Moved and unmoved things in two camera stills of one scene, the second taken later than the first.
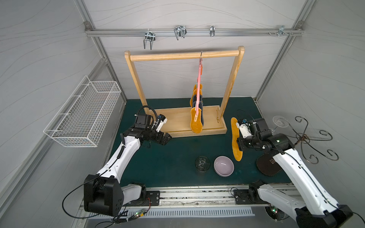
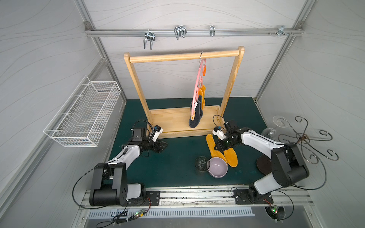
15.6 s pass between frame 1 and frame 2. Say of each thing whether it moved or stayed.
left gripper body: moved
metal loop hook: stayed
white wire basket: stayed
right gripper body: moved
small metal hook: stayed
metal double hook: stayed
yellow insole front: moved
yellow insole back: moved
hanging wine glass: stayed
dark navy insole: moved
